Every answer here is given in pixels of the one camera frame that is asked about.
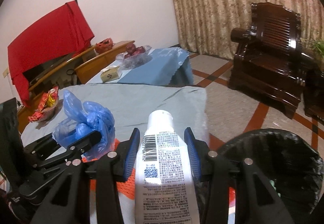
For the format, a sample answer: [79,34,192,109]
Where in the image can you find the wooden TV cabinet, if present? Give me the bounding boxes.
[18,40,134,133]

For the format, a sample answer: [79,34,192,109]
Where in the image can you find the black television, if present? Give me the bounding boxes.
[23,53,72,85]

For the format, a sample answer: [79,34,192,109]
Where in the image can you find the dark wooden armchair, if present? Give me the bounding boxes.
[228,2,306,119]

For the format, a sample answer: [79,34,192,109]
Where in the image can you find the glass fruit bowl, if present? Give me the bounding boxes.
[115,46,152,70]

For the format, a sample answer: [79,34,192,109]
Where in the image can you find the potted green plant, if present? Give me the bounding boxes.
[310,39,324,62]

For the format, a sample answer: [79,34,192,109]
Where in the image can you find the red plastic bag on cabinet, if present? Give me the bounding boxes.
[94,38,114,54]

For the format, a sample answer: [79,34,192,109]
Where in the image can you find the dark wooden side table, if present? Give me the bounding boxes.
[303,67,323,124]

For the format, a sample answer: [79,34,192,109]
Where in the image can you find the red apples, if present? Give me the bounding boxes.
[124,43,146,59]

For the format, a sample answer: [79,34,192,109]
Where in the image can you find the white tube with label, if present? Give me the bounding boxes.
[134,110,200,223]

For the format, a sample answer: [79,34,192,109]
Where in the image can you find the orange foam net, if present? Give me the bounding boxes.
[82,139,135,200]

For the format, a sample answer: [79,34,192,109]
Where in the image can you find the blue coffee table cloth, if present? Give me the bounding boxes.
[86,47,194,86]

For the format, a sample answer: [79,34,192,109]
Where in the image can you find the black bin with liner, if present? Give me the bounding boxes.
[216,129,323,223]

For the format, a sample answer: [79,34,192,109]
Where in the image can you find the red cloth over television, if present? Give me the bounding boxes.
[8,0,94,106]

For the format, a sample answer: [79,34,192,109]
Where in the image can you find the blue plastic bag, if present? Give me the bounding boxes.
[52,90,115,160]

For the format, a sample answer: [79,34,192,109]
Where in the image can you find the grey-blue table cloth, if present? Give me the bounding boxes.
[20,83,210,224]

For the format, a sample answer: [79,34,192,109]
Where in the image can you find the snack bowl with red packets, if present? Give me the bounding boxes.
[28,86,59,122]

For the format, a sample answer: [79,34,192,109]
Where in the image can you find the tissue box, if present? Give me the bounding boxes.
[100,66,122,83]

